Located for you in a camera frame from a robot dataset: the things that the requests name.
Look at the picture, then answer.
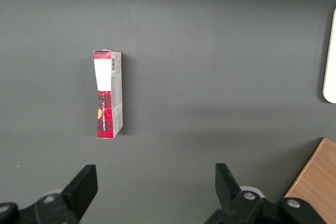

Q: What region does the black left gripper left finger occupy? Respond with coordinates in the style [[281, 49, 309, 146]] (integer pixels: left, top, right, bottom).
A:
[[0, 164, 98, 224]]

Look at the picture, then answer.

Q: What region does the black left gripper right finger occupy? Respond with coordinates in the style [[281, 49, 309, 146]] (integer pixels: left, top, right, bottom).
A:
[[203, 163, 328, 224]]

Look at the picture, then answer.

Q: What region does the red plaid cardboard box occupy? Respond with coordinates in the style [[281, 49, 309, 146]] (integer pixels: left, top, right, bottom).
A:
[[92, 49, 124, 140]]

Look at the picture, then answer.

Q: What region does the wooden drawer cabinet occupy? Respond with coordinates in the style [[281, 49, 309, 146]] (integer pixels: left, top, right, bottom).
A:
[[285, 137, 336, 224]]

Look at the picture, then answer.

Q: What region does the beige plastic tray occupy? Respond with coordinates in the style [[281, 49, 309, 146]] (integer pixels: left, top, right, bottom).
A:
[[322, 7, 336, 104]]

